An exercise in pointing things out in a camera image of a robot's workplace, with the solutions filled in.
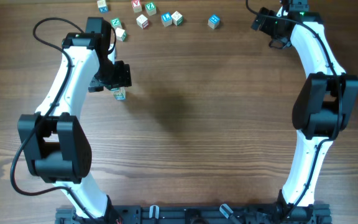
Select green base tower block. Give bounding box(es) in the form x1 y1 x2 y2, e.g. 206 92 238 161
114 93 126 100

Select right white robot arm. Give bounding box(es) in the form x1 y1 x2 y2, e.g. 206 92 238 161
251 1 358 221

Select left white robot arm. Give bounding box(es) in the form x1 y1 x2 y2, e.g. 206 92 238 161
10 17 132 223

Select plain green-sided wooden block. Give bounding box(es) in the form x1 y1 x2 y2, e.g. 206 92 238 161
115 27 127 42

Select green N wooden block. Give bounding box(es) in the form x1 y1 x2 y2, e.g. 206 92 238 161
110 17 122 30

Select red-sided wooden block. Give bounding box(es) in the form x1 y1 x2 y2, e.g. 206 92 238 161
136 14 149 29

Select blue far right block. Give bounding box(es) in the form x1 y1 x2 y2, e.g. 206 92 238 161
208 14 220 29

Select blue X wooden block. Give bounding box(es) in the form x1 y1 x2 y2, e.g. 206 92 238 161
97 0 109 13

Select red V wooden block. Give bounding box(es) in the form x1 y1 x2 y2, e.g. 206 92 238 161
131 0 142 13

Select green Z wooden block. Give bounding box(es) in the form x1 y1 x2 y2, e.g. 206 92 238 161
145 2 157 16

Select blue L wooden block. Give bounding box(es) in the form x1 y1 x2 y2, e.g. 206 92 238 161
161 12 173 27

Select green-sided picture block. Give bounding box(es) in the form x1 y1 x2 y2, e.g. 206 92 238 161
172 11 183 26

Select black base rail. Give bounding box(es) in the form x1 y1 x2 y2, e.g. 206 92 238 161
55 203 333 224

